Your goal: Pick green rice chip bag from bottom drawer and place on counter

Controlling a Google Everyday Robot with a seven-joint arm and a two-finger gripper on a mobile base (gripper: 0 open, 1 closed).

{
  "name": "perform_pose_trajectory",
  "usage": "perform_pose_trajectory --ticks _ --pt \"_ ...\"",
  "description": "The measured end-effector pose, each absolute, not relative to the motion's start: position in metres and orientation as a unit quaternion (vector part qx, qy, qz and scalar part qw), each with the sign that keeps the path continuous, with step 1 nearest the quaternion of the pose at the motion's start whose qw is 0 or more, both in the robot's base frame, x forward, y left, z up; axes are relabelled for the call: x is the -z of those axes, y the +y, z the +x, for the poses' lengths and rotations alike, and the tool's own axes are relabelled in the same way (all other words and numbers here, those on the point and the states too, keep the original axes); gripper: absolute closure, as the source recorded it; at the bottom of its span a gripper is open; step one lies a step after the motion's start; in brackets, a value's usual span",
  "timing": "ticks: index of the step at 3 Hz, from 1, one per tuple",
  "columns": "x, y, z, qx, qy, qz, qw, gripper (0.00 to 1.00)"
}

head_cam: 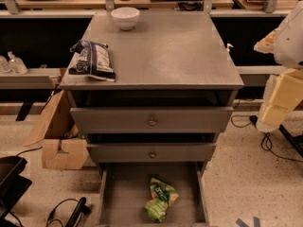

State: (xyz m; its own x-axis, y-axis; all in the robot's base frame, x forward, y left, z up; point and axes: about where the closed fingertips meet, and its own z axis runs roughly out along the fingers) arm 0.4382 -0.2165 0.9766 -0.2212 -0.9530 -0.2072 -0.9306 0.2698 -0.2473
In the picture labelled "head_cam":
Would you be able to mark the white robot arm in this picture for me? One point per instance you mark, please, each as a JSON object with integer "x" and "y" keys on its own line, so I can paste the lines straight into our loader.
{"x": 288, "y": 47}

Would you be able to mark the black tray stack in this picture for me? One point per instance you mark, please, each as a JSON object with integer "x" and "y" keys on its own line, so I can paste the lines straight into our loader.
{"x": 12, "y": 185}

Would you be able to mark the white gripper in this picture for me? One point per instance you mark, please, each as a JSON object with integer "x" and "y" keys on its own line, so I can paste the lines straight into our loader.
{"x": 290, "y": 44}

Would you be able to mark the white ceramic bowl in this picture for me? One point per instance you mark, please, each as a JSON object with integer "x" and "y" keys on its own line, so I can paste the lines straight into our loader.
{"x": 125, "y": 18}

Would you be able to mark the clear plastic bottle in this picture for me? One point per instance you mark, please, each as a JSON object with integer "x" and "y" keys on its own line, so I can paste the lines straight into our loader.
{"x": 4, "y": 65}
{"x": 16, "y": 64}

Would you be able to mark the open cardboard box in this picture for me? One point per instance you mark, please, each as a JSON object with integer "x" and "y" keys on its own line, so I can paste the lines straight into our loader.
{"x": 56, "y": 130}

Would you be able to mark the grey open bottom drawer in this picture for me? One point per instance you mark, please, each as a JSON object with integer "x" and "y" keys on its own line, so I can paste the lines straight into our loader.
{"x": 125, "y": 189}

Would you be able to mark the black stand leg right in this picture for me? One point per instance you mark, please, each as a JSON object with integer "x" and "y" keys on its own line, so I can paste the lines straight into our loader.
{"x": 295, "y": 141}

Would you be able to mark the grey middle drawer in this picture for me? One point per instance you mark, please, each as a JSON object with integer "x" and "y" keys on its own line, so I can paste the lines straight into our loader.
{"x": 151, "y": 152}

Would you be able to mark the white pump bottle top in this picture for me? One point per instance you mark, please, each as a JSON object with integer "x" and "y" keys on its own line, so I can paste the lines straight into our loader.
{"x": 229, "y": 47}

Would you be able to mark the clear plastic bottle left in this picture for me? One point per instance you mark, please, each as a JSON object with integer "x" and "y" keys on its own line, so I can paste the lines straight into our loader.
{"x": 4, "y": 65}

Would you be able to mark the dark blue snack bag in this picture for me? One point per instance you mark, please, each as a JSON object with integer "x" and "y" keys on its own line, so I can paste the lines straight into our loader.
{"x": 93, "y": 61}

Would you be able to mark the green rice chip bag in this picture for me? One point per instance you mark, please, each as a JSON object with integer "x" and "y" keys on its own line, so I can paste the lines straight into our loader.
{"x": 163, "y": 196}

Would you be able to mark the grey drawer cabinet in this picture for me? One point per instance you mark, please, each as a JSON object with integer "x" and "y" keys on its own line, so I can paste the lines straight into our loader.
{"x": 169, "y": 59}

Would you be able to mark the grey top drawer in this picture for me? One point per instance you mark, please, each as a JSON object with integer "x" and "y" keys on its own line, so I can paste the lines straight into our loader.
{"x": 151, "y": 120}

